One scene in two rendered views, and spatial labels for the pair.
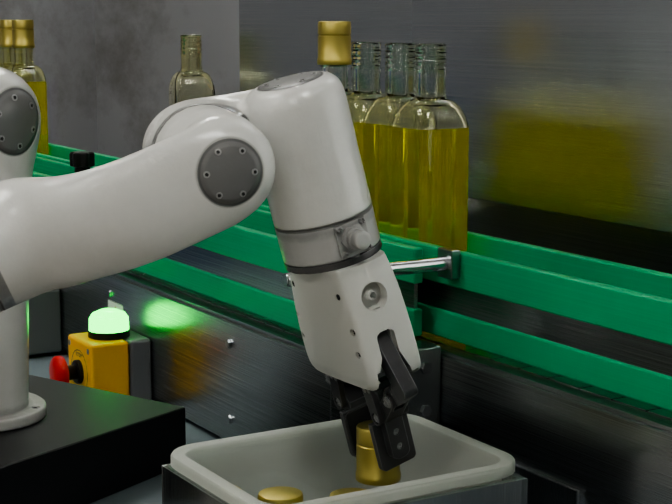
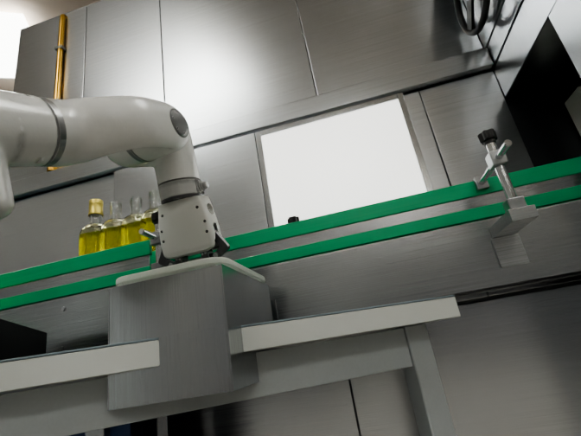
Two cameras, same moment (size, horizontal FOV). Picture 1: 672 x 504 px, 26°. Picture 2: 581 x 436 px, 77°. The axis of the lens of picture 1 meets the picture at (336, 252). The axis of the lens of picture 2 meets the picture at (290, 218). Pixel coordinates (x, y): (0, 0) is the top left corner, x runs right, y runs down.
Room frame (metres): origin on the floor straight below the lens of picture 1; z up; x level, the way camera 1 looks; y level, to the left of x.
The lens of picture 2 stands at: (0.54, 0.34, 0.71)
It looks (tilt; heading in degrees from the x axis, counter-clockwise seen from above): 20 degrees up; 311
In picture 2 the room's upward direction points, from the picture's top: 10 degrees counter-clockwise
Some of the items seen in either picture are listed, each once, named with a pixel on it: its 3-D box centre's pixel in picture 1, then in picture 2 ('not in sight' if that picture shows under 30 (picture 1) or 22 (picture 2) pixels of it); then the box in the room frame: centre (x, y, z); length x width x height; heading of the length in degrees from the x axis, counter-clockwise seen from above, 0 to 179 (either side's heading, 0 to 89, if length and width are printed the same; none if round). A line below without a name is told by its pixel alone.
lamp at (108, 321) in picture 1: (108, 322); not in sight; (1.54, 0.25, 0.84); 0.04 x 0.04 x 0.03
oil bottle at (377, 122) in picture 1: (399, 203); (137, 255); (1.40, -0.06, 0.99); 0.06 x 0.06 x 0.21; 31
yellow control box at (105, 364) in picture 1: (107, 369); not in sight; (1.54, 0.25, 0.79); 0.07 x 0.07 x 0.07; 31
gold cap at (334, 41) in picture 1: (334, 42); (96, 208); (1.50, 0.00, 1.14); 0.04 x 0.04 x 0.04
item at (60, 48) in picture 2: not in sight; (57, 85); (1.82, 0.03, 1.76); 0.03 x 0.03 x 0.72; 31
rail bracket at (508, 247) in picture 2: not in sight; (504, 195); (0.66, -0.36, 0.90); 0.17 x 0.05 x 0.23; 121
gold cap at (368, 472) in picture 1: (378, 451); not in sight; (1.10, -0.03, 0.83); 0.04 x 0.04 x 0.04
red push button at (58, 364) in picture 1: (67, 372); not in sight; (1.52, 0.29, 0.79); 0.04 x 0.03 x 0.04; 31
